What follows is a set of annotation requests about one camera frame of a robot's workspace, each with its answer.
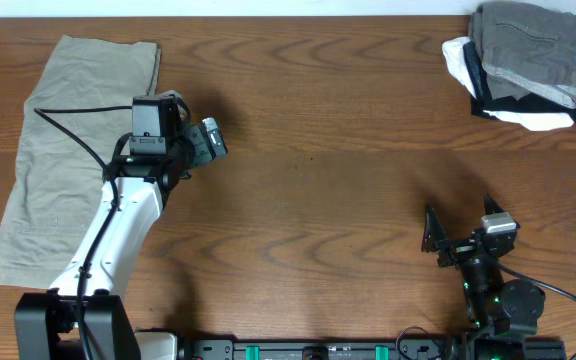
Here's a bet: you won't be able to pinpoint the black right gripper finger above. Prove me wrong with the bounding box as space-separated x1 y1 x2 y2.
483 194 505 216
421 203 447 253

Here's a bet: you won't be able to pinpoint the grey shorts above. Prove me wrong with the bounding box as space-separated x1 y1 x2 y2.
469 1 576 109

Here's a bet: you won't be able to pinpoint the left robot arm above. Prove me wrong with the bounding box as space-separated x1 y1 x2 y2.
14 118 228 360

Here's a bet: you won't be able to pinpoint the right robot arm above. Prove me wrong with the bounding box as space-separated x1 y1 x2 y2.
421 195 545 360

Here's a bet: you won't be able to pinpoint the black garment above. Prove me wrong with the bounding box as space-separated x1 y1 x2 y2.
462 41 576 131

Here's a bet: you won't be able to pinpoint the khaki folded shorts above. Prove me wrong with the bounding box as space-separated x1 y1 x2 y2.
0 36 161 288

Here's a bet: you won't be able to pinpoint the white garment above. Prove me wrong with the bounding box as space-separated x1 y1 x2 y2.
442 37 574 132

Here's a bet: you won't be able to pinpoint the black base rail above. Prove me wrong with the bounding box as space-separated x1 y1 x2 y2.
135 325 567 360

